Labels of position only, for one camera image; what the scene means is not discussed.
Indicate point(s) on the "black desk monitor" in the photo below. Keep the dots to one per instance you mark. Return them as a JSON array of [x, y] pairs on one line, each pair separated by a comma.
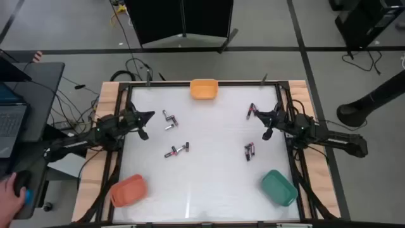
[[9, 71]]

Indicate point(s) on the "red white striped object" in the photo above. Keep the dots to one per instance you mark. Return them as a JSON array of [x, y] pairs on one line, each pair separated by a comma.
[[37, 57]]

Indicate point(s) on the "orange plastic bin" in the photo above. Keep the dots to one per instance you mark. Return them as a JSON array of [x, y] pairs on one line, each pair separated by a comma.
[[128, 191]]

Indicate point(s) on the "wooden table board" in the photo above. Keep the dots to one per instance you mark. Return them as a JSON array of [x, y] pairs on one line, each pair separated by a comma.
[[107, 95]]

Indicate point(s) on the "yellow plastic bin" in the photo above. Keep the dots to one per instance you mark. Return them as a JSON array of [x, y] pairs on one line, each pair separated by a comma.
[[204, 90]]

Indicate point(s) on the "grey laptop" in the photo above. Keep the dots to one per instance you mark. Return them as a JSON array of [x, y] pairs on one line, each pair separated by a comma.
[[12, 123]]

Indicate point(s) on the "silver black AA battery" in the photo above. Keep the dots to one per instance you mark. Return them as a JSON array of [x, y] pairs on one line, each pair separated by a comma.
[[181, 149]]

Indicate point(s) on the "black round-base stand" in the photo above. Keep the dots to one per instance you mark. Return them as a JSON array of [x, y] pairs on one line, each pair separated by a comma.
[[351, 115]]

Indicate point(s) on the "black caster wheel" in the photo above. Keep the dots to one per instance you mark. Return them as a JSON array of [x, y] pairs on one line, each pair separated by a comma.
[[47, 206]]

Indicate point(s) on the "black cabinet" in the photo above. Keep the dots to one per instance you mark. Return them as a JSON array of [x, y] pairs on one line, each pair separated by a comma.
[[364, 25]]

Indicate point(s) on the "black aluminium table frame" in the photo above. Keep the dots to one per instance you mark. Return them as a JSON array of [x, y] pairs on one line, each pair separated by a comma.
[[164, 84]]

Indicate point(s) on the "green plastic bin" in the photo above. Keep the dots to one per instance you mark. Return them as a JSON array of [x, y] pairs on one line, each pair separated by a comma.
[[278, 190]]

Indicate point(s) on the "grey flat box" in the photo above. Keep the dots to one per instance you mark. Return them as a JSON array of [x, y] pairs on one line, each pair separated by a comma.
[[68, 168]]

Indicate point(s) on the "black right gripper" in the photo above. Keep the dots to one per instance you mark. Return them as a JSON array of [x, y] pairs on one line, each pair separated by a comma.
[[280, 120]]

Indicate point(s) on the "person's hand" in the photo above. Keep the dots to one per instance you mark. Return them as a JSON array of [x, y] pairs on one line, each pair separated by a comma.
[[8, 206]]

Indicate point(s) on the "black folding screen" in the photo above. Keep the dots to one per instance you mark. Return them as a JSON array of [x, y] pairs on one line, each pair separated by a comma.
[[164, 19]]

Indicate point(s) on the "black copper AA battery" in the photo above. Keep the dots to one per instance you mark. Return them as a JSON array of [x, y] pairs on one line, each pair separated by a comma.
[[174, 149], [247, 156], [187, 147]]

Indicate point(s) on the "black computer mouse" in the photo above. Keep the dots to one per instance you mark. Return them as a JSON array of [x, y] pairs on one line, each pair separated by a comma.
[[22, 181]]

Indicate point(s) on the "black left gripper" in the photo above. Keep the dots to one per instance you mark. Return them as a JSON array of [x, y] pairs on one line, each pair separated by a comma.
[[131, 122]]

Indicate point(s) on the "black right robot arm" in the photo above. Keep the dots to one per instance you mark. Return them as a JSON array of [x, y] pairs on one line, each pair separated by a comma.
[[341, 141]]

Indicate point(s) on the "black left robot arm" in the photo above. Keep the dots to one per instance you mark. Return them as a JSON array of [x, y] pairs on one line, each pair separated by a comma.
[[76, 143]]

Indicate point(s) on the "black desk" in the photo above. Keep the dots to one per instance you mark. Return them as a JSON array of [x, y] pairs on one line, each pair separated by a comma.
[[44, 95]]

